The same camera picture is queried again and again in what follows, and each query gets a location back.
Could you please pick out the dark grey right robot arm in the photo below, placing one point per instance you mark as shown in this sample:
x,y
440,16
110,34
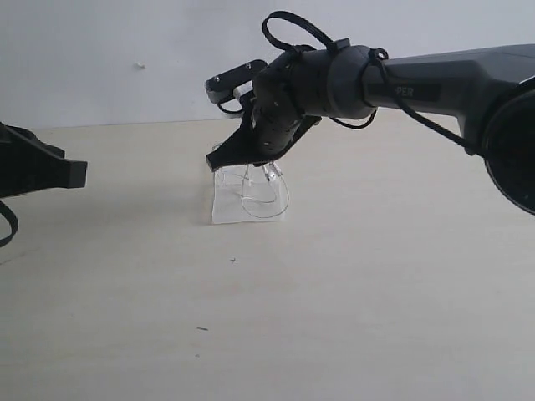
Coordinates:
x,y
480,99

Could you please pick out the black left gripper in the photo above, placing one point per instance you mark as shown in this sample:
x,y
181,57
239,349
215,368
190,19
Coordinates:
x,y
29,164

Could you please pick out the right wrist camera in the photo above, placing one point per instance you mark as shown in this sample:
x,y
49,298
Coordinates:
x,y
219,88

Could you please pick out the clear plastic storage box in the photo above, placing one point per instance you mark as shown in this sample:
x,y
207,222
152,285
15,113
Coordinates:
x,y
246,196

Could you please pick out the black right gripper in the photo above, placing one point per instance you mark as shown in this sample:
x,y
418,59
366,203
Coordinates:
x,y
273,128

